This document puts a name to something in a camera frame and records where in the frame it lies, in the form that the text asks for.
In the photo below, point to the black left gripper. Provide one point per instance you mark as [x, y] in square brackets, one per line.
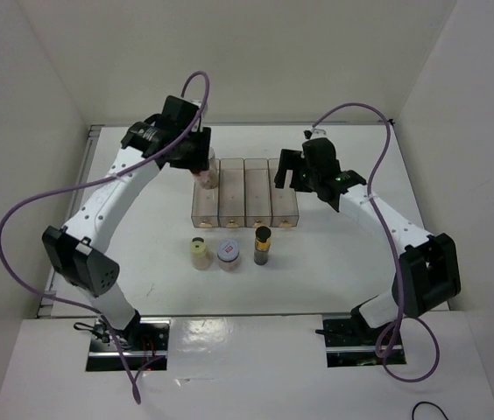
[200, 161]

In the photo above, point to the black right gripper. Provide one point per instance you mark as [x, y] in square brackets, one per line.
[291, 159]

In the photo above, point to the tall silver-lid blue-label spice jar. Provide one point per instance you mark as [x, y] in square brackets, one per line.
[212, 163]

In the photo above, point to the pink-lid spice jar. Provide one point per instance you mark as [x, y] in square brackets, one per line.
[201, 178]

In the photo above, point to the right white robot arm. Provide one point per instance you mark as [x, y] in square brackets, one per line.
[427, 272]

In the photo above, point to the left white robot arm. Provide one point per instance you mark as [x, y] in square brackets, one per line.
[78, 249]

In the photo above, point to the clear bin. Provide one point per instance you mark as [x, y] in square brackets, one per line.
[258, 206]
[205, 206]
[285, 211]
[231, 211]

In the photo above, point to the black-cap gold-band pepper bottle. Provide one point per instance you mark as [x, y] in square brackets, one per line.
[263, 237]

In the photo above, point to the white-lid red-label spice jar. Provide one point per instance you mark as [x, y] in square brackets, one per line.
[228, 255]

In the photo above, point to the yellow-lid spice jar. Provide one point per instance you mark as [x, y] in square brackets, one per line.
[201, 258]

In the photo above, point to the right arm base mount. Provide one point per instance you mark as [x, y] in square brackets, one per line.
[347, 346]

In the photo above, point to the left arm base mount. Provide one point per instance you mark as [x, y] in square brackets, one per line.
[148, 351]

